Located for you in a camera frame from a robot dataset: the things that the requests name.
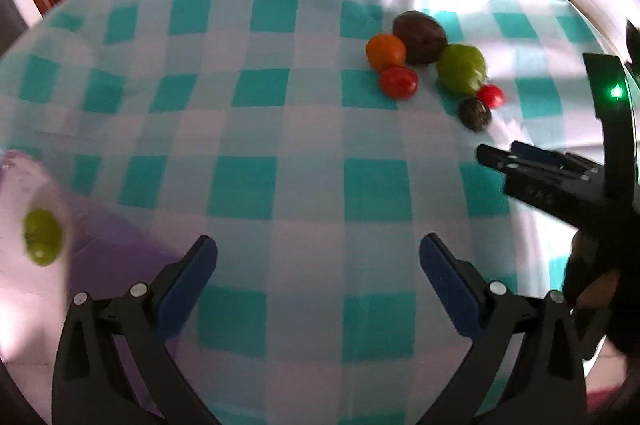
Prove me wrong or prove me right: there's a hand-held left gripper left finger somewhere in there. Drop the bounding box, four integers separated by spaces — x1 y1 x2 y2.
51 235 221 425

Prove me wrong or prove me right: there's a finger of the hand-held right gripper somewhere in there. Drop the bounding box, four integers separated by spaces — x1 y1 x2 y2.
510 141 607 180
476 144 608 231

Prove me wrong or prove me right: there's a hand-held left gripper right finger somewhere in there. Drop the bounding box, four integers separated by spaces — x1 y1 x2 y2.
418 233 588 425

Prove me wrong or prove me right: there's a small red cherry tomato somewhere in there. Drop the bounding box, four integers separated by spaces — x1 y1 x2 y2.
476 84 505 109

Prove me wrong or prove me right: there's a small dark round fruit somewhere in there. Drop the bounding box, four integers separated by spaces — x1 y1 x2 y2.
458 97 493 132

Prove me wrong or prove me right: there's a large green fruit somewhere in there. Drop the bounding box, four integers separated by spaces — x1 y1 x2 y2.
436 44 487 95

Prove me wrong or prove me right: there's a small green fruit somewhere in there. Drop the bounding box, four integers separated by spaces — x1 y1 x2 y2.
23 208 64 267

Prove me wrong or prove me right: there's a dark purple passion fruit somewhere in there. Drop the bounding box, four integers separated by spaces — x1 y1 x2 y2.
392 10 448 66

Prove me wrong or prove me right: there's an orange tomato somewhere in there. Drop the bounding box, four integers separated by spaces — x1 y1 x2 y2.
365 34 407 72

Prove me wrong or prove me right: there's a pink plate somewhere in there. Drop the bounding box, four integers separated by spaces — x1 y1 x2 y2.
0 149 75 358

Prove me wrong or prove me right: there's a person's right hand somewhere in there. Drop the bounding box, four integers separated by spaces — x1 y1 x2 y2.
562 227 640 358

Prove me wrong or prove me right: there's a teal white checkered tablecloth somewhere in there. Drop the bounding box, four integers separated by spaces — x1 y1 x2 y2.
0 0 637 425

